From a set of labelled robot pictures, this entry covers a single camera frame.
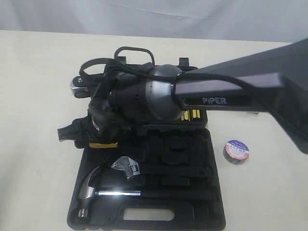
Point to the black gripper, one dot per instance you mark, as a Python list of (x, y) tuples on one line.
[(108, 122)]

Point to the yellow tape measure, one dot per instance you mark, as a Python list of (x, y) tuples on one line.
[(102, 146)]

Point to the black electrical tape roll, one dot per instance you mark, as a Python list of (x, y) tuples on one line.
[(236, 152)]

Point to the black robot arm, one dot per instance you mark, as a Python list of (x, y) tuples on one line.
[(216, 91)]

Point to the black plastic tool case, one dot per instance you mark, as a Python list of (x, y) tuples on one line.
[(188, 144)]

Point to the silver adjustable wrench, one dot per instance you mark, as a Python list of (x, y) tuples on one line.
[(133, 168)]

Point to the steel claw hammer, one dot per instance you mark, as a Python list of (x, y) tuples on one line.
[(87, 193)]

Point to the large yellow black screwdriver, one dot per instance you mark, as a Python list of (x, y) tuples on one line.
[(186, 116)]

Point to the right yellow black screwdriver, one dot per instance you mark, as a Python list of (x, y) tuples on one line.
[(196, 114)]

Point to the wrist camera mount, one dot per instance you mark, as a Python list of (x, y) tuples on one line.
[(85, 87)]

